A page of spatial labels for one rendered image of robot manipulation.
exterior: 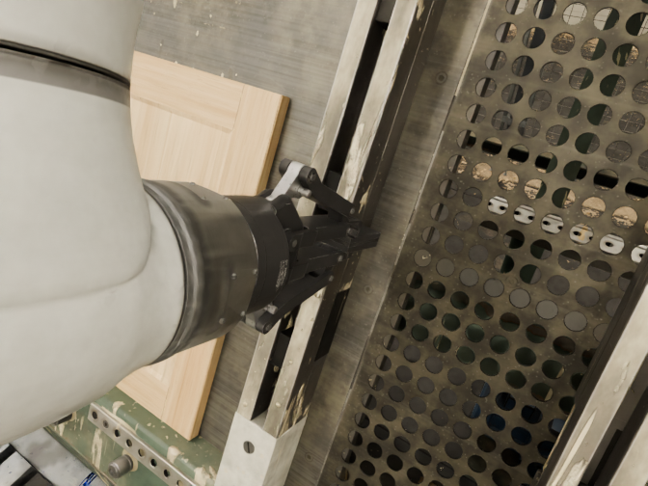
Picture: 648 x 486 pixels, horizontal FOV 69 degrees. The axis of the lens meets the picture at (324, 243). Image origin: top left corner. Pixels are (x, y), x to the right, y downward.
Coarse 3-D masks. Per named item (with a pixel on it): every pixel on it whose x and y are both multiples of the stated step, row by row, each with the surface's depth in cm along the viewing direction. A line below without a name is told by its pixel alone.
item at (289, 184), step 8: (288, 168) 32; (296, 168) 32; (288, 176) 32; (296, 176) 32; (280, 184) 32; (288, 184) 31; (296, 184) 32; (272, 192) 31; (280, 192) 31; (288, 192) 32; (296, 192) 32; (304, 192) 32
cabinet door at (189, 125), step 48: (144, 96) 65; (192, 96) 61; (240, 96) 58; (144, 144) 66; (192, 144) 62; (240, 144) 58; (240, 192) 59; (144, 384) 70; (192, 384) 65; (192, 432) 66
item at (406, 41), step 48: (384, 0) 44; (432, 0) 44; (384, 48) 43; (336, 96) 46; (384, 96) 44; (336, 144) 47; (384, 144) 47; (336, 192) 47; (336, 288) 51; (288, 336) 52; (288, 384) 51; (240, 432) 55; (288, 432) 55; (240, 480) 56
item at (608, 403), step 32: (640, 288) 37; (640, 320) 36; (608, 352) 38; (640, 352) 36; (608, 384) 37; (640, 384) 39; (576, 416) 40; (608, 416) 37; (640, 416) 37; (576, 448) 39; (608, 448) 41; (640, 448) 37; (544, 480) 41; (576, 480) 39; (608, 480) 38; (640, 480) 37
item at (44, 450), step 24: (48, 432) 82; (0, 456) 78; (24, 456) 80; (48, 456) 80; (72, 456) 80; (0, 480) 75; (24, 480) 77; (48, 480) 77; (72, 480) 77; (96, 480) 77
